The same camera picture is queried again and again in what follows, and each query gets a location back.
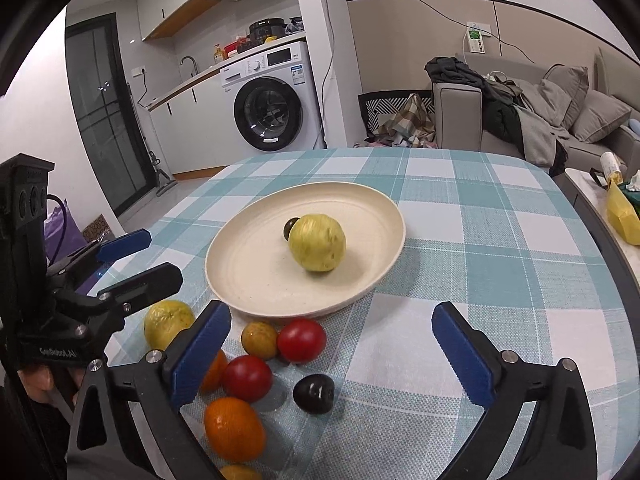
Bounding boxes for plaid cloth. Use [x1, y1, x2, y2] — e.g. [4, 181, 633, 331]
[377, 92, 438, 148]

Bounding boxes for white snack can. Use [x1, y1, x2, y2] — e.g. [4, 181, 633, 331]
[599, 151, 626, 186]

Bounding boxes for yellow bag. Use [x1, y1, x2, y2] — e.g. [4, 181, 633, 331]
[606, 180, 640, 246]

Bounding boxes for black glass door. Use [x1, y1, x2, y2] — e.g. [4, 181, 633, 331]
[65, 15, 156, 218]

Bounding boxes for orange mandarin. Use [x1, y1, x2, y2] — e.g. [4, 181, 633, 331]
[200, 349, 228, 394]
[204, 396, 267, 463]
[218, 464, 263, 480]

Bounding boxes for purple bag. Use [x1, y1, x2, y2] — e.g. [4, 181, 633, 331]
[42, 207, 88, 281]

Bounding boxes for white washing machine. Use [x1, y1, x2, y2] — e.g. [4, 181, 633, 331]
[220, 40, 326, 153]

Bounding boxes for red tomato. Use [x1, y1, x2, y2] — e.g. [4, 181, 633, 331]
[222, 354, 274, 403]
[276, 318, 327, 364]

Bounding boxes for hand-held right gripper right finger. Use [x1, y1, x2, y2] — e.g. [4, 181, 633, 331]
[431, 301, 601, 480]

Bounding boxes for person's left hand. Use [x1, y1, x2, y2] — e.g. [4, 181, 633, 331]
[17, 365, 86, 406]

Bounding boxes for dark clothes pile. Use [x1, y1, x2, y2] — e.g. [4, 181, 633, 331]
[425, 56, 526, 146]

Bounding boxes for white wall cabinets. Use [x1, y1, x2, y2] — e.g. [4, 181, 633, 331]
[137, 0, 251, 41]

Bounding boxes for white coffee table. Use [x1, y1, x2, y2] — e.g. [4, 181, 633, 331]
[562, 167, 640, 271]

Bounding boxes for grey floor mop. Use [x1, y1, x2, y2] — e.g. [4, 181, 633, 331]
[149, 151, 178, 197]

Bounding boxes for white kitchen counter cabinet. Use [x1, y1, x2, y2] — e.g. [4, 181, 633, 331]
[147, 67, 238, 176]

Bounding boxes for black patterned laundry basket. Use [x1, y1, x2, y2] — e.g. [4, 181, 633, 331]
[357, 90, 438, 148]

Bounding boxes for grey cushion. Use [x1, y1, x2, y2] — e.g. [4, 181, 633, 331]
[570, 90, 633, 143]
[542, 64, 590, 126]

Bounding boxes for small yellow-brown fruit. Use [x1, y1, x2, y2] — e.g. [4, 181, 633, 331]
[241, 321, 279, 361]

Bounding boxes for yellow-green guava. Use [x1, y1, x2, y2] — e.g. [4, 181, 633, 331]
[143, 300, 197, 352]
[288, 214, 347, 273]

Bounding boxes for teal checked tablecloth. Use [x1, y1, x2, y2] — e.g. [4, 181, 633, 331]
[75, 147, 628, 480]

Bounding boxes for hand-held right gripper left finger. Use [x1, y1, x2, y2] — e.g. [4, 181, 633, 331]
[65, 300, 233, 480]

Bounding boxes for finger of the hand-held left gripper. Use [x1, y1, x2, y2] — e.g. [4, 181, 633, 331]
[52, 262, 184, 321]
[46, 228, 153, 281]

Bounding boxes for person's left forearm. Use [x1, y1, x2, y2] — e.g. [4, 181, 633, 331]
[10, 395, 76, 480]

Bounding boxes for cream round plate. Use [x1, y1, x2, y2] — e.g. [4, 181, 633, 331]
[205, 181, 406, 320]

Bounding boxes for hanging black cable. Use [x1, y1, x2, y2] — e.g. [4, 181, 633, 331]
[317, 0, 335, 147]

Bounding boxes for grey garment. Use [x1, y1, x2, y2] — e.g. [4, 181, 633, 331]
[515, 90, 571, 168]

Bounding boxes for grey sofa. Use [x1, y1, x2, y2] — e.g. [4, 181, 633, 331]
[432, 47, 640, 176]

